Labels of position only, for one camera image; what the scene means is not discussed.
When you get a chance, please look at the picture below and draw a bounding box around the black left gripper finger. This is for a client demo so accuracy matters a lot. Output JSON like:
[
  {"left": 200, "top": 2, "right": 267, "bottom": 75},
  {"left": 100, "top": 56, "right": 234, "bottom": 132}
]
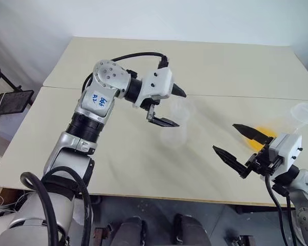
[
  {"left": 150, "top": 116, "right": 181, "bottom": 128},
  {"left": 172, "top": 82, "right": 187, "bottom": 98}
]

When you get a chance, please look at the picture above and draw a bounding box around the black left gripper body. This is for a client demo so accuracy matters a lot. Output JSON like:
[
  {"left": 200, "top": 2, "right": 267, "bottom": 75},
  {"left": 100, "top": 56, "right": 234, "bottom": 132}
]
[{"left": 140, "top": 97, "right": 162, "bottom": 124}]

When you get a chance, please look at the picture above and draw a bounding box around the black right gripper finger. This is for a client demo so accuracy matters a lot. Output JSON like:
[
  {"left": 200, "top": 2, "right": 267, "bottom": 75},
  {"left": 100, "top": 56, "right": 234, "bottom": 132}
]
[
  {"left": 232, "top": 124, "right": 274, "bottom": 146},
  {"left": 212, "top": 145, "right": 250, "bottom": 179}
]

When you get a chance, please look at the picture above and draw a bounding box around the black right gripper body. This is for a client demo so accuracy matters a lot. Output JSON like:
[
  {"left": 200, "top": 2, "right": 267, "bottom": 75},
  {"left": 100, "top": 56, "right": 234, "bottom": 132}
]
[{"left": 245, "top": 143, "right": 283, "bottom": 177}]

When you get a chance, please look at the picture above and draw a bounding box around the clear cup with orange liquid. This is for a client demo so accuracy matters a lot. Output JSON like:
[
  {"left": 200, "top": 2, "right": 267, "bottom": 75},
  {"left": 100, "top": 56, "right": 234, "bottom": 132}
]
[{"left": 242, "top": 125, "right": 277, "bottom": 152}]

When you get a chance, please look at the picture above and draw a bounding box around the clear plastic cup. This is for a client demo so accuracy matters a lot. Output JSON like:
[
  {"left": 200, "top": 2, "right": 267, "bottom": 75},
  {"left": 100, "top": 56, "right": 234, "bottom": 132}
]
[{"left": 160, "top": 99, "right": 193, "bottom": 147}]

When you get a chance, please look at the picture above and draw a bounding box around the clear cup at edge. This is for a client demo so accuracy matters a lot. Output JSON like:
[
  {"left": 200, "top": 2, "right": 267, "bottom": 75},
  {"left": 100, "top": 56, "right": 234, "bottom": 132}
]
[{"left": 289, "top": 101, "right": 308, "bottom": 135}]

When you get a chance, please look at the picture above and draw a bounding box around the dark rounded shape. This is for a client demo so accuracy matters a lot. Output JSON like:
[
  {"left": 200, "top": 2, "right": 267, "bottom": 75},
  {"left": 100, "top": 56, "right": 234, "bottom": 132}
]
[
  {"left": 172, "top": 213, "right": 210, "bottom": 246},
  {"left": 117, "top": 216, "right": 148, "bottom": 246}
]

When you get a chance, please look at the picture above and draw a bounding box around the black flat screen panel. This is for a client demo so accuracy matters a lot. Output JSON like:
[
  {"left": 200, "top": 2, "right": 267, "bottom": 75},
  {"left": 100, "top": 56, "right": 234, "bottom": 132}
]
[{"left": 0, "top": 89, "right": 35, "bottom": 117}]

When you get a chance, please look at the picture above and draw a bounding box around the black tripod stand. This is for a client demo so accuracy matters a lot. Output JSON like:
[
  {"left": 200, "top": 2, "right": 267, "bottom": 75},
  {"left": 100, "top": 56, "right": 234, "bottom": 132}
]
[{"left": 0, "top": 60, "right": 23, "bottom": 92}]

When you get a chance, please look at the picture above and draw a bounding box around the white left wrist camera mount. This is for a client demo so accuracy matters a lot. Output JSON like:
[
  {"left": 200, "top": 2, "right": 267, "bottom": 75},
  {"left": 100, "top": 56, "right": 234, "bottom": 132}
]
[{"left": 132, "top": 67, "right": 176, "bottom": 110}]

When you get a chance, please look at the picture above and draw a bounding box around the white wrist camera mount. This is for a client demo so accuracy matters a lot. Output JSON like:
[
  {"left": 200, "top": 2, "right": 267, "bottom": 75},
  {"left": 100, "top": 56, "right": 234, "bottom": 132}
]
[
  {"left": 268, "top": 132, "right": 303, "bottom": 174},
  {"left": 132, "top": 67, "right": 176, "bottom": 110}
]

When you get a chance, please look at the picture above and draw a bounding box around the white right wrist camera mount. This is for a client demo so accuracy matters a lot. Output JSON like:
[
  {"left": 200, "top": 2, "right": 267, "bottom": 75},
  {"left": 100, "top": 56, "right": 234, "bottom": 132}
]
[{"left": 268, "top": 132, "right": 303, "bottom": 174}]

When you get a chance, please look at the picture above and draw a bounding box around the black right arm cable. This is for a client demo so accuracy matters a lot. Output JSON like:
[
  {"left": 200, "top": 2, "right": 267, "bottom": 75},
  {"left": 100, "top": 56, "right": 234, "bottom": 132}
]
[{"left": 264, "top": 174, "right": 302, "bottom": 246}]

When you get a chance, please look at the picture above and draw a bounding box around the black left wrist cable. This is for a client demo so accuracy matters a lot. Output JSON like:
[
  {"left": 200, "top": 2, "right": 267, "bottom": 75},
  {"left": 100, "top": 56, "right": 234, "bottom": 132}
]
[{"left": 81, "top": 52, "right": 170, "bottom": 93}]

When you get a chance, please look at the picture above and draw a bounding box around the thick black left shoulder cable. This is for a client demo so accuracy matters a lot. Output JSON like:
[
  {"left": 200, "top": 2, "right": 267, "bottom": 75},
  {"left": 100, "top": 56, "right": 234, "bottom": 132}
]
[{"left": 20, "top": 166, "right": 93, "bottom": 246}]

